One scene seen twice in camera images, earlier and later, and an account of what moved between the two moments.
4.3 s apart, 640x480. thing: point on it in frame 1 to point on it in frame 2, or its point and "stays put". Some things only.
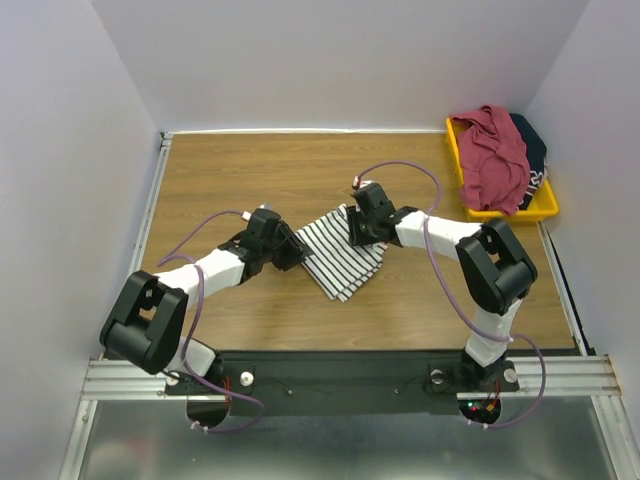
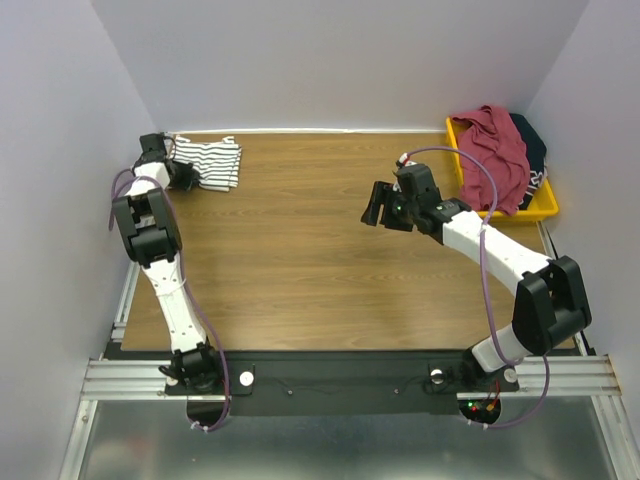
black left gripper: x=295 y=250 to x=189 y=176
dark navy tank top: x=536 y=149 stays put
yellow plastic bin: x=543 y=202 stays put
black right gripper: x=357 y=228 to x=381 y=205
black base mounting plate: x=345 y=383 stays put
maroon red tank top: x=494 y=159 stays put
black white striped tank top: x=336 y=266 to x=217 y=163
